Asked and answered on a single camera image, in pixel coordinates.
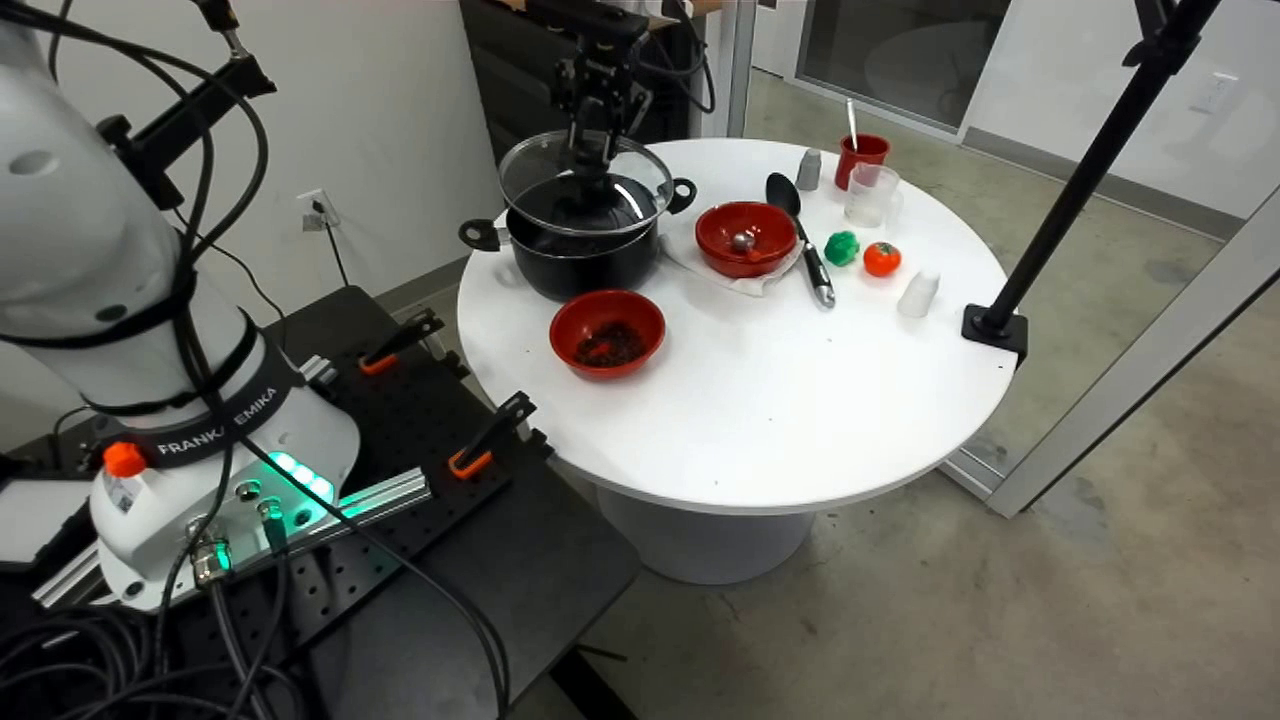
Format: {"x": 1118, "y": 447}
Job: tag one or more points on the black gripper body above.
{"x": 601, "y": 55}

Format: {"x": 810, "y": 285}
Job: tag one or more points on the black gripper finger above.
{"x": 582, "y": 127}
{"x": 609, "y": 127}

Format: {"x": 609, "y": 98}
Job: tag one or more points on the glass pot lid black knob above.
{"x": 633, "y": 187}

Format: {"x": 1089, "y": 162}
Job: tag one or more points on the black cabinet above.
{"x": 515, "y": 92}

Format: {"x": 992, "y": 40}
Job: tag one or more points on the black ladle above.
{"x": 785, "y": 195}

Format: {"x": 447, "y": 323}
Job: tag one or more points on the red bowl holding spoon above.
{"x": 774, "y": 247}

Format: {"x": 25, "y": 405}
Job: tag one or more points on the grey shaker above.
{"x": 810, "y": 170}

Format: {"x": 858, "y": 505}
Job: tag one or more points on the red bowl with dark beans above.
{"x": 605, "y": 337}

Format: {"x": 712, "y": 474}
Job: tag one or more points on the white stick in cup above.
{"x": 854, "y": 123}

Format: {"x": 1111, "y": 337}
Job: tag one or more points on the red cup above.
{"x": 866, "y": 162}

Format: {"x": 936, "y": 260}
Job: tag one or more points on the green toy vegetable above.
{"x": 840, "y": 248}

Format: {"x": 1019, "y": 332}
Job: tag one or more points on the clear plastic cup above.
{"x": 872, "y": 198}

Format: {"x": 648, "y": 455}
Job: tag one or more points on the black clamp orange tip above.
{"x": 395, "y": 346}
{"x": 486, "y": 441}

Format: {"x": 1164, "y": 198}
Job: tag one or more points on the orange toy tomato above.
{"x": 881, "y": 260}

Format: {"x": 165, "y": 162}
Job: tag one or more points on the dark glass panel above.
{"x": 923, "y": 55}

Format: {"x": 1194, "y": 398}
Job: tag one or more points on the small white and red object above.
{"x": 919, "y": 293}

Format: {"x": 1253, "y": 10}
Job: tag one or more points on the black perforated mounting platform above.
{"x": 533, "y": 573}

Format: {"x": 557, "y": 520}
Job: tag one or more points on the black tripod stand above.
{"x": 1066, "y": 182}

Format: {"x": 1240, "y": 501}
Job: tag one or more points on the white wall outlet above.
{"x": 314, "y": 210}

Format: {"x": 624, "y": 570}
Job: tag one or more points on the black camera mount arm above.
{"x": 184, "y": 117}

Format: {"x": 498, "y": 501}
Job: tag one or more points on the aluminium rail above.
{"x": 386, "y": 499}

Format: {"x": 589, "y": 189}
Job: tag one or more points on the white table pedestal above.
{"x": 705, "y": 546}

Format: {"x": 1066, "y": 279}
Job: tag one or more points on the grey metal door frame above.
{"x": 1135, "y": 362}

